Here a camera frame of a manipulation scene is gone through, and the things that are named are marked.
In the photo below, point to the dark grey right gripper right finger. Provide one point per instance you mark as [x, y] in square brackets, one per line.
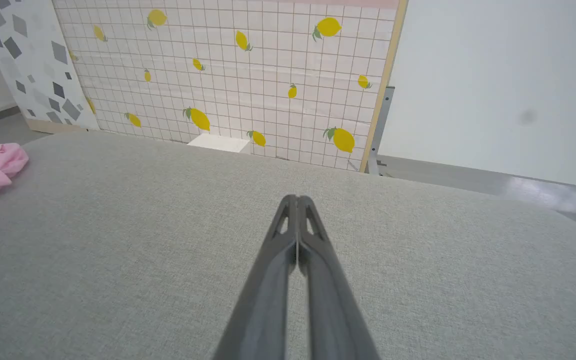
[333, 310]

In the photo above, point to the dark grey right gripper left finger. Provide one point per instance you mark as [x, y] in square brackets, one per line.
[263, 300]

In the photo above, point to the grey fabric sofa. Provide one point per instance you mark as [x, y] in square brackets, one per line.
[118, 250]

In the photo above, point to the white block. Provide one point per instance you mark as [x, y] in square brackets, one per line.
[219, 143]

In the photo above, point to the lemon print tile panel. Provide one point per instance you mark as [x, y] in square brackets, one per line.
[248, 75]

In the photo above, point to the grey terrazzo pattern panel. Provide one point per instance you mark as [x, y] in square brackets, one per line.
[33, 60]

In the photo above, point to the grey metal panel bracket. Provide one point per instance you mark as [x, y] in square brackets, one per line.
[381, 130]

